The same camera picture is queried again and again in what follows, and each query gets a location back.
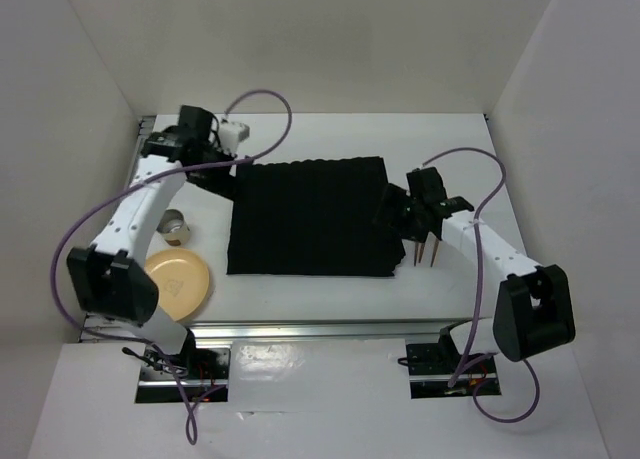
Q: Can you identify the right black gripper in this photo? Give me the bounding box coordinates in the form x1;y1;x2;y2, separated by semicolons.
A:
369;182;428;243

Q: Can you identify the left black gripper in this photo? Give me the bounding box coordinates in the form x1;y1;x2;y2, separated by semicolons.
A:
186;141;251;202

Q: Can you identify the black cloth placemat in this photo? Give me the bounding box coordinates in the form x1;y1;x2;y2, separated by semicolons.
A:
227;156;405;278

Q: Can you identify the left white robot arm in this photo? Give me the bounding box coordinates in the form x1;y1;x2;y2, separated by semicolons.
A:
66;105;234;378

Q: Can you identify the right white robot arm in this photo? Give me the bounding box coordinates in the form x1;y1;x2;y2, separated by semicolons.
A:
375;167;576;371

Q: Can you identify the copper knife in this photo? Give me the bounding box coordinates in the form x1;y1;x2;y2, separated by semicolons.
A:
417;242;426;264

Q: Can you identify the copper spoon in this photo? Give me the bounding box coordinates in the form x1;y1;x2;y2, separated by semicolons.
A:
430;237;441;267

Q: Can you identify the paper cup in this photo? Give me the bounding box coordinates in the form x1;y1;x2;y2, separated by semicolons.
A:
156;209;191;247

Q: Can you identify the beige plate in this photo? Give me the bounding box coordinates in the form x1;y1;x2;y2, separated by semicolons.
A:
144;248;211;321

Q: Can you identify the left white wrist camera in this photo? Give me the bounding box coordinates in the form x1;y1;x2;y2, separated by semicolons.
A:
218;121;250;148

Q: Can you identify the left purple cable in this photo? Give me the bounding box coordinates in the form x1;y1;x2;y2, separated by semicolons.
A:
51;89;294;445

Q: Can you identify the purple cable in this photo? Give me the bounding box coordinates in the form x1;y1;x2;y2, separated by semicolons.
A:
51;89;294;445
422;147;541;423

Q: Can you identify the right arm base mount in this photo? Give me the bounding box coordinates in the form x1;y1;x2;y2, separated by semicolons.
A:
397;343;501;399

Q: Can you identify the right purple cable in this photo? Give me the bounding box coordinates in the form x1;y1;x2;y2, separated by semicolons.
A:
422;147;541;423

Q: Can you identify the aluminium table frame rail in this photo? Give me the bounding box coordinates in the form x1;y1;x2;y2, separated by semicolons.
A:
79;114;551;343

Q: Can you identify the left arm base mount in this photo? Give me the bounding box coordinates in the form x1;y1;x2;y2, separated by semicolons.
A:
121;343;231;404

